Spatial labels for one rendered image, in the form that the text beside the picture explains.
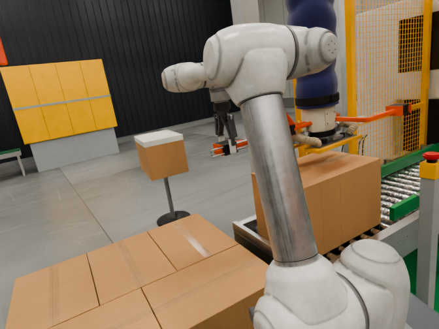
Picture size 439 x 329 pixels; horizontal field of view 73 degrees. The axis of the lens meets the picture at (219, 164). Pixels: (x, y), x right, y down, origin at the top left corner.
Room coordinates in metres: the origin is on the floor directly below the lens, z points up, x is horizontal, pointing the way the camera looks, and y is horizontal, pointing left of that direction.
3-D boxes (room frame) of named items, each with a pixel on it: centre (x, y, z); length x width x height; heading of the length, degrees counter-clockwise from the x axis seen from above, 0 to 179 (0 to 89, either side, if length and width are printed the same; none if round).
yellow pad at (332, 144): (1.52, -0.62, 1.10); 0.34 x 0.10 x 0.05; 118
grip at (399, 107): (1.52, -0.96, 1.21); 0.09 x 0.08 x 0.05; 28
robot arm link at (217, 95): (1.32, -0.05, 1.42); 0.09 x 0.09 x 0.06
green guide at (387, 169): (2.36, -1.43, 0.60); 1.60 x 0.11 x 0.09; 117
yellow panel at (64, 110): (7.98, 3.76, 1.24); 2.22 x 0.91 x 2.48; 122
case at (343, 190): (1.59, -0.53, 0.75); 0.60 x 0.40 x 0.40; 117
